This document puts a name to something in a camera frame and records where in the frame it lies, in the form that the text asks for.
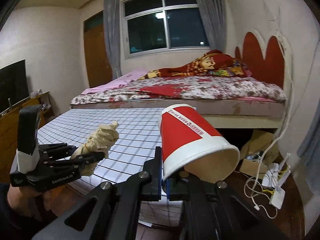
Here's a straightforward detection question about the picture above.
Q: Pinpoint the beige paper wad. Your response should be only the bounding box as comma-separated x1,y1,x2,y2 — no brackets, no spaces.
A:
70,121,121,177

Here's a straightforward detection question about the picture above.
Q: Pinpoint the red paper cup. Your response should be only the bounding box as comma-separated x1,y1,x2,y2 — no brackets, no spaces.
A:
158,104,240,183

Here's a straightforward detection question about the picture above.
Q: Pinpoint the person's left hand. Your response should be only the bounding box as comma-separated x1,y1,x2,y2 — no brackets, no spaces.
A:
7,185,65,217

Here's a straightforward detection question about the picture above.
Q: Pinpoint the white grid-pattern mattress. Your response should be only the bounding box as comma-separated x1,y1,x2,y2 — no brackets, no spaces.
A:
36,107,185,227

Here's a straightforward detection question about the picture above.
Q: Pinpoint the wooden tv cabinet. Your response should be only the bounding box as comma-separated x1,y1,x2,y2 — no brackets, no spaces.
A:
0,92,55,183

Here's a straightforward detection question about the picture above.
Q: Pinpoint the black television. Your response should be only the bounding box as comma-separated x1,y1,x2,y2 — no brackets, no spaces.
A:
0,60,29,113

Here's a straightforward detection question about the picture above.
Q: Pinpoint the brown wooden door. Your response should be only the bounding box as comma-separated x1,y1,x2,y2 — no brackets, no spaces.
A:
84,11,112,88

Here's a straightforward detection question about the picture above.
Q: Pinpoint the cardboard box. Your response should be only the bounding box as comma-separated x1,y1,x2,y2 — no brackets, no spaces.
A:
240,129,279,179

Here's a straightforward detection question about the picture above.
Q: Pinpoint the pink sheet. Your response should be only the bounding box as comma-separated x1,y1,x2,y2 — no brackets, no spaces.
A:
81,69,147,95

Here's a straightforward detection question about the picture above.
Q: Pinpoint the white wifi router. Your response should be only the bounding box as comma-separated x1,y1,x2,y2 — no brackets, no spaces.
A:
262,153,291,210

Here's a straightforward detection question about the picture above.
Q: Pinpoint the floral bed mattress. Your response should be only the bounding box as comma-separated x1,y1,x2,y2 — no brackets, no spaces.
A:
70,76,287,107

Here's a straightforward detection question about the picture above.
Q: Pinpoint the red patterned blanket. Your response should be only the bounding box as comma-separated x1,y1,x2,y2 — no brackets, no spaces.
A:
139,50,252,80

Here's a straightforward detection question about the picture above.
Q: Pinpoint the grey hanging cloth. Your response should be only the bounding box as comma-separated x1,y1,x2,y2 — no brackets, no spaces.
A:
297,109,319,184

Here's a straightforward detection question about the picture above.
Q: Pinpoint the red heart-shaped headboard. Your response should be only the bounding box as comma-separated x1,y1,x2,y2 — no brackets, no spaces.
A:
235,30,285,88

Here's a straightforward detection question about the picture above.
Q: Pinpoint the grey left curtain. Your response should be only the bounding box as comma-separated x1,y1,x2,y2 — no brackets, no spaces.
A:
103,0,122,80

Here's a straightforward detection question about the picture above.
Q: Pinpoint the grey curtain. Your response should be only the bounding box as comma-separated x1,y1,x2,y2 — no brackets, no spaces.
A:
196,0,227,51
103,0,122,80

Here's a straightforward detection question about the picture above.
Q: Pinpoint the grey right curtain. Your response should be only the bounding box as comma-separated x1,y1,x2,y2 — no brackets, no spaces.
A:
196,0,227,51

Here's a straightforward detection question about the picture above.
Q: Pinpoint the white power cable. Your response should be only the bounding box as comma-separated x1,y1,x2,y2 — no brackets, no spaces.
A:
243,42,316,219

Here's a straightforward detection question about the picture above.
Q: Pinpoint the window with white frame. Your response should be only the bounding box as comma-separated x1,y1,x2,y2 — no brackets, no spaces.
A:
122,0,209,58

